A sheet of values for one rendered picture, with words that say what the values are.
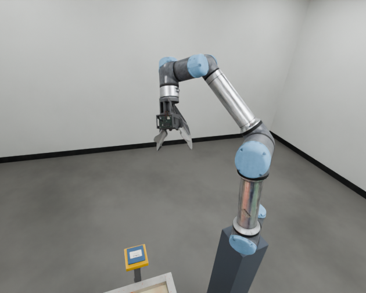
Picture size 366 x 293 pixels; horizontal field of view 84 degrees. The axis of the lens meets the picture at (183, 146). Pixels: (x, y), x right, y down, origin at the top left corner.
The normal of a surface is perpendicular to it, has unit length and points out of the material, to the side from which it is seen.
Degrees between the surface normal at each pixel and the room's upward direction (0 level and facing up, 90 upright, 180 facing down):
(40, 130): 90
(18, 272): 0
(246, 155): 83
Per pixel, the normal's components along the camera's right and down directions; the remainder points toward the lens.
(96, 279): 0.07, -0.87
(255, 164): -0.48, 0.29
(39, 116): 0.32, 0.49
